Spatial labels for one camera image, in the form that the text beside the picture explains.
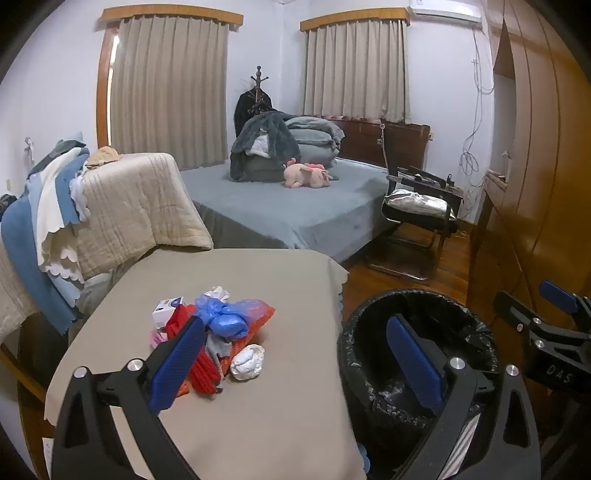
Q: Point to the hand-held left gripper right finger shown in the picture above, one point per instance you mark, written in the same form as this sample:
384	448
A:
415	364

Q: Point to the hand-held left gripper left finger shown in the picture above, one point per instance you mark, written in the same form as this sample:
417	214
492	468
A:
178	364

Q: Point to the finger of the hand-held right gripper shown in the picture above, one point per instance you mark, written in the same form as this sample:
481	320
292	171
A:
559	295
515	311

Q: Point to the red knitted sock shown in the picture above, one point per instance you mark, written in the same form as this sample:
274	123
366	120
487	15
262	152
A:
203	376

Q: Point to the pink cloth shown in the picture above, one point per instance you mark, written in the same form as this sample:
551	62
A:
158	338

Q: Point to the grey cloth scrap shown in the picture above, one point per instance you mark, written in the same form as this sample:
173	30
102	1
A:
218	348

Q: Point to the small white cardboard box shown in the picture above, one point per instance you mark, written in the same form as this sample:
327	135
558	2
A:
165	311

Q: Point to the black lined trash bin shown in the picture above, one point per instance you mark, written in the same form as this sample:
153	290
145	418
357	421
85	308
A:
369	332

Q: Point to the blue plastic bag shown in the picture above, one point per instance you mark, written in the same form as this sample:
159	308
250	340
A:
228	318

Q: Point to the white tissue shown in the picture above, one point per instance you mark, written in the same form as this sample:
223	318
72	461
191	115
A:
247	362

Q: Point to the clear white plastic bag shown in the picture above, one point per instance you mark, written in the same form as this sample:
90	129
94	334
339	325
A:
218	294

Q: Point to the orange foam net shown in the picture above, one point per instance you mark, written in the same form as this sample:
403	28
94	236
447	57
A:
256	321

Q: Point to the light grey cloth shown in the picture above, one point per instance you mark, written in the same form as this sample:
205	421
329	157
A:
94	295

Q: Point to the black metal chair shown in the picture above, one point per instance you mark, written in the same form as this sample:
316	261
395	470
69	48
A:
415	221

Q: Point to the wooden wardrobe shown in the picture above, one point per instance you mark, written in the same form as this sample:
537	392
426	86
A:
545	161

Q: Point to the silver seat cushion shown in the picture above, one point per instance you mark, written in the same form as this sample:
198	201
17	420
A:
415	203

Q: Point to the wooden chair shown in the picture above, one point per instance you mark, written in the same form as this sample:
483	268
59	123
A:
18	369

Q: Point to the beige quilt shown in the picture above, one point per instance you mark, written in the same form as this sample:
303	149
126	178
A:
138	203

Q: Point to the bed with grey sheet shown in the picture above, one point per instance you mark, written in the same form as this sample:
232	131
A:
277	212

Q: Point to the blue cream scalloped blanket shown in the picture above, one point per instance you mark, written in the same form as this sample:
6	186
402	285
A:
23	240

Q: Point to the thin metal stand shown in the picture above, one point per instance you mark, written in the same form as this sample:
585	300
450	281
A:
383	138

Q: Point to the pink plush toy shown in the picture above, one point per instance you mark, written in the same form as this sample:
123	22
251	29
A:
304	175

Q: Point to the tan crumpled cloth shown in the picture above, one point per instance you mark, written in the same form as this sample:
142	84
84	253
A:
104	156

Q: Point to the dark wooden headboard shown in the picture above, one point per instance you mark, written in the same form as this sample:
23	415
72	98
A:
364	138

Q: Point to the dark cloth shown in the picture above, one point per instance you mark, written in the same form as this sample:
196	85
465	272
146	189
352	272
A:
6	205

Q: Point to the folded grey duvets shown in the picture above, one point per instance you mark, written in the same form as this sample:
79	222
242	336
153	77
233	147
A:
314	138

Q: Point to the grey fluffy blanket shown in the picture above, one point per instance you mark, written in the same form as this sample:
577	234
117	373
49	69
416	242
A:
272	134

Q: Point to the wide beige curtain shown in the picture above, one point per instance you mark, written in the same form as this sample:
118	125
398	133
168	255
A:
171	92

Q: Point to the narrow beige curtain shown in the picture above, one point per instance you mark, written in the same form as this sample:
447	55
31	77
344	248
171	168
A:
355	69

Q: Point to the wooden coat rack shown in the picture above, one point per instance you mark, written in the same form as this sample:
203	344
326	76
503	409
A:
258	81

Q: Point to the white air conditioner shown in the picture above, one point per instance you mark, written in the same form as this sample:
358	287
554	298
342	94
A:
445	11

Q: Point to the short wooden curtain pelmet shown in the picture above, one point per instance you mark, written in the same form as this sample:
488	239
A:
355	16

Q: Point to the long wooden curtain pelmet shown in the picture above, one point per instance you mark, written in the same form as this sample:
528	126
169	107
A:
171	13

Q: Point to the wooden window frame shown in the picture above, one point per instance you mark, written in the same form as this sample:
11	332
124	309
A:
105	83

